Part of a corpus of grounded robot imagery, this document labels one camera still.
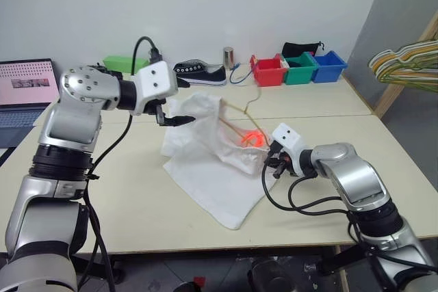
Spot wooden rack frame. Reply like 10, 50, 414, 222
374, 10, 438, 120

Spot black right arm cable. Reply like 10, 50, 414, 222
261, 161, 369, 248

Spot blue cable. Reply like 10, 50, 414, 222
229, 62, 257, 85

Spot green rectangular box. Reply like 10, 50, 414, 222
102, 53, 152, 76

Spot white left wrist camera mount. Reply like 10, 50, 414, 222
134, 60, 179, 117

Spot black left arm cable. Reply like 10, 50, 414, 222
77, 36, 162, 292

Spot white cloth bag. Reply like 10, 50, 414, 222
160, 92, 279, 232

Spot red plastic bin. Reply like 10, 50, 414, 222
249, 53, 289, 88

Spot black and white sneaker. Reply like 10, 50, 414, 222
172, 59, 228, 88

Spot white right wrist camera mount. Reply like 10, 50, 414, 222
271, 122, 305, 155

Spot blue plastic bin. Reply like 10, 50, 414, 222
312, 50, 349, 84

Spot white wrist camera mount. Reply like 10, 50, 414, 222
271, 122, 305, 155
134, 60, 179, 117

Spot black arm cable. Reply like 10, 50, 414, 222
261, 161, 369, 248
77, 36, 162, 292

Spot black drawstring pouch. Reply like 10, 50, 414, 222
281, 41, 324, 59

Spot green plastic bin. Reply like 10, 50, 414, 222
280, 52, 320, 86

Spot bundle of hanging hangers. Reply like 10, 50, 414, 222
367, 39, 438, 93

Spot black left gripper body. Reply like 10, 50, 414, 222
143, 95, 172, 118

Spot black table bracket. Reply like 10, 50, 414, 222
315, 243, 374, 273

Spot dark rounded shape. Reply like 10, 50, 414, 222
247, 255, 292, 292

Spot silver metal can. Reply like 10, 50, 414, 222
222, 46, 236, 68

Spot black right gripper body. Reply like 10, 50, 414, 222
265, 141, 296, 177

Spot open grey laptop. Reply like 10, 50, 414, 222
0, 58, 61, 150

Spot neon pink-orange drawstring cord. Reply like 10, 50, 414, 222
240, 129, 267, 146

